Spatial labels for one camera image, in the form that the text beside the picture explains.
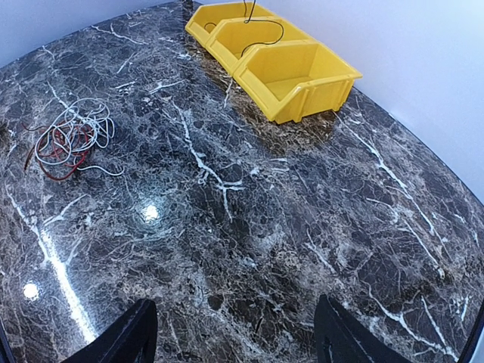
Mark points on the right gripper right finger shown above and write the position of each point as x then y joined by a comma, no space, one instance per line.
339,337

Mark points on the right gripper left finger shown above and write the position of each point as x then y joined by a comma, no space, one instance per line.
131,338

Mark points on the right yellow plastic bin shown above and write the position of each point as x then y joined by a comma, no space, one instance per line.
291,80

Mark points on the yellow plastic bin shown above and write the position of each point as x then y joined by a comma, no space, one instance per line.
207,17
291,80
233,39

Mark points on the middle yellow plastic bin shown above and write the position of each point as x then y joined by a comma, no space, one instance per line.
233,39

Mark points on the left yellow plastic bin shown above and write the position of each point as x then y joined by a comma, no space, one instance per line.
207,17

